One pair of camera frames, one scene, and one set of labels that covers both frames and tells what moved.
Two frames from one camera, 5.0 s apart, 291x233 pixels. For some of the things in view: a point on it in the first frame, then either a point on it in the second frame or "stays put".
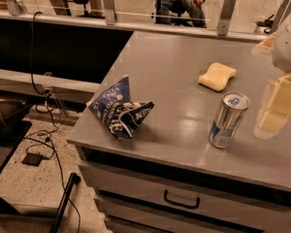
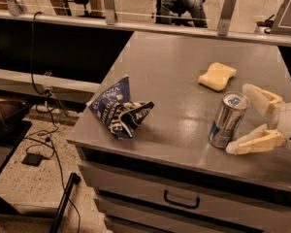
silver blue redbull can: [233, 109] stays put
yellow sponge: [217, 76] stays put
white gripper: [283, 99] → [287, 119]
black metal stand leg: [75, 179] stays put
